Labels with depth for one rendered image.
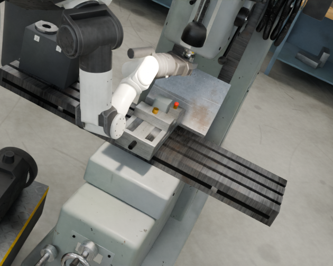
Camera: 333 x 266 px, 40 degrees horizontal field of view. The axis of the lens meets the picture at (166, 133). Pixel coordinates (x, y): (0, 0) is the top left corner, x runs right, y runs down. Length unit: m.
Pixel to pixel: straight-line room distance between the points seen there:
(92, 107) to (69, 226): 0.59
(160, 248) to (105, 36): 1.42
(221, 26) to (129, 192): 0.70
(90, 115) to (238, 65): 0.93
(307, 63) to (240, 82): 3.37
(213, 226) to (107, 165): 1.35
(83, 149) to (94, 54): 1.94
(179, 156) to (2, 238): 0.78
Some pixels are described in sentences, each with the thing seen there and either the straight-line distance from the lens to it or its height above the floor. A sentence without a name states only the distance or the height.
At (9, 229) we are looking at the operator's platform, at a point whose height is 0.40.
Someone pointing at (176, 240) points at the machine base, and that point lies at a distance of 2.47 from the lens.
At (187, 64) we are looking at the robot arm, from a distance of 1.64.
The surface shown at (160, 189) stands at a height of 0.83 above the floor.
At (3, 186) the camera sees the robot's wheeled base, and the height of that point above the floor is 0.59.
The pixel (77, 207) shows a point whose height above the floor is 0.71.
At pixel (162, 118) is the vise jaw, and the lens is 1.75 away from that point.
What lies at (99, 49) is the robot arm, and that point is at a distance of 1.24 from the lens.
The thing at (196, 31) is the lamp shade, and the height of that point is 1.46.
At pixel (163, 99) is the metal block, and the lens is 1.80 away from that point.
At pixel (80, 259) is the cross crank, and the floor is 0.66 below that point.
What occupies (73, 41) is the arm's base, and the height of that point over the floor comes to 1.41.
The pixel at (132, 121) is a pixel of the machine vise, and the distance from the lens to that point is 1.75.
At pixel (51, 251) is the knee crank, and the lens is 1.83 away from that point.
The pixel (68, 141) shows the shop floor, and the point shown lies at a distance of 3.17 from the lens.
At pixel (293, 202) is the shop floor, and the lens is 3.53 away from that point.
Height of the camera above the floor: 1.92
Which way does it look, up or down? 33 degrees down
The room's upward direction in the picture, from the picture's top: 22 degrees clockwise
